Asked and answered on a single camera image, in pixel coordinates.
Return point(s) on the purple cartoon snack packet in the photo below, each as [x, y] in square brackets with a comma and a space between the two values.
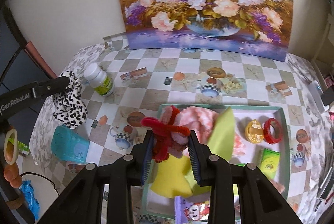
[186, 211]

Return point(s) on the pink white zigzag towel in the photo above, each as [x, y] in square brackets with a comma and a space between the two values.
[201, 120]

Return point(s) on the leopard print scrunchie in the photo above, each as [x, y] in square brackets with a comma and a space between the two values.
[69, 108]

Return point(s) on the white green pill bottle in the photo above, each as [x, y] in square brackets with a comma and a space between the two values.
[98, 79]

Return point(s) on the floral oil painting canvas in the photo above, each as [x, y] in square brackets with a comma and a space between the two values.
[256, 27]

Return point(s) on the black power adapter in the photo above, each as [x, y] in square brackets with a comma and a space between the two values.
[328, 96]

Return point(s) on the teal shallow box tray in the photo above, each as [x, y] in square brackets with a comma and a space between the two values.
[162, 206]

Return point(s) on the grey floral bedsheet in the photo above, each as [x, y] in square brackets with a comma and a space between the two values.
[42, 134]

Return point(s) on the beige pink fabric scrunchie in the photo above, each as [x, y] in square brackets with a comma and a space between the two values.
[238, 144]

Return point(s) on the checkered patterned tablecloth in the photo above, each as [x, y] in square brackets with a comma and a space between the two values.
[144, 79]

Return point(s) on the red pink chenille scrunchies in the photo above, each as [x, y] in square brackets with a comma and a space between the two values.
[169, 137]

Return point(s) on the person's left hand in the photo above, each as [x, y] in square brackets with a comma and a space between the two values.
[11, 172]

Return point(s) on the dark cabinet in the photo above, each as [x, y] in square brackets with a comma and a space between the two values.
[18, 68]

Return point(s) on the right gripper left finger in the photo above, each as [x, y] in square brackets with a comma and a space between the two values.
[81, 200]

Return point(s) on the teal plastic container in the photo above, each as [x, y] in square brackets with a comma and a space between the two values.
[67, 145]

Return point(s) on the small green tissue box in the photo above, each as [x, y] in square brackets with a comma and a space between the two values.
[269, 162]

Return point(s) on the white power strip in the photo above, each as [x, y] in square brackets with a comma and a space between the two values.
[316, 92]

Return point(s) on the red tape roll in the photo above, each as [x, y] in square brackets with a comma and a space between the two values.
[272, 130]

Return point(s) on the yellow sponge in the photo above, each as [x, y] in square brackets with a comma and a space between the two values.
[174, 177]

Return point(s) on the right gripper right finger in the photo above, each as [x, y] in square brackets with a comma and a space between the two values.
[259, 200]

